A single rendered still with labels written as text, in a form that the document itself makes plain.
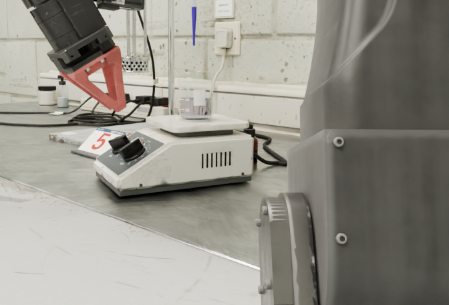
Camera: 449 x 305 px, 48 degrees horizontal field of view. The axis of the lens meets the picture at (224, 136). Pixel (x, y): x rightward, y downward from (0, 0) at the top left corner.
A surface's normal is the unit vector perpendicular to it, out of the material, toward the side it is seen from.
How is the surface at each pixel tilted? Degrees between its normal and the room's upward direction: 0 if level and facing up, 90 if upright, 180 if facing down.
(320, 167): 90
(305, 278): 59
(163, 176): 90
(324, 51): 77
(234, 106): 90
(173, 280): 0
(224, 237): 0
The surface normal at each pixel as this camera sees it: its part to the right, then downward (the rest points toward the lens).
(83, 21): 0.47, 0.14
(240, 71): -0.65, 0.11
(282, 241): 0.05, -0.36
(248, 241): 0.01, -0.99
